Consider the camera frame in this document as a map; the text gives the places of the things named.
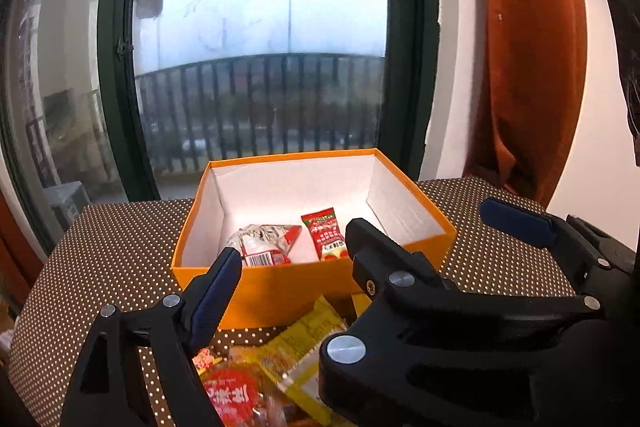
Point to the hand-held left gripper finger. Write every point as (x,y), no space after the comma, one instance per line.
(220,289)

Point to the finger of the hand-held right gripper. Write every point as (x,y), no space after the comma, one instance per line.
(415,307)
(517,221)

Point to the orange cardboard box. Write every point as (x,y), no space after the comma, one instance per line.
(280,292)

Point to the yellow snack packet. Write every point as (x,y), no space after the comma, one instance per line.
(302,342)

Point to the red round label snack packet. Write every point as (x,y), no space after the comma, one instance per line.
(232,394)

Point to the clear red white snack packet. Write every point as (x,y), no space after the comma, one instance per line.
(262,242)

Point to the red sauce packet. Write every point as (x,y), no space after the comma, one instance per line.
(325,237)

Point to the brown polka dot tablecloth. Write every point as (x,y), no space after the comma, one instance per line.
(100,257)

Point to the rust orange curtain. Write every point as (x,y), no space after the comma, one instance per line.
(15,237)
(530,57)

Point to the grey outdoor appliance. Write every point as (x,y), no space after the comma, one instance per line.
(67,204)

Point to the black balcony railing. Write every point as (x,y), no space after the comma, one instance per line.
(250,107)

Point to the dark wall picture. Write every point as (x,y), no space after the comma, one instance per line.
(625,57)

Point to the dark green window frame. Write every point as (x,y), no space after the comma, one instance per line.
(112,107)

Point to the street lamp post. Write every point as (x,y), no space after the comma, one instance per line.
(290,7)

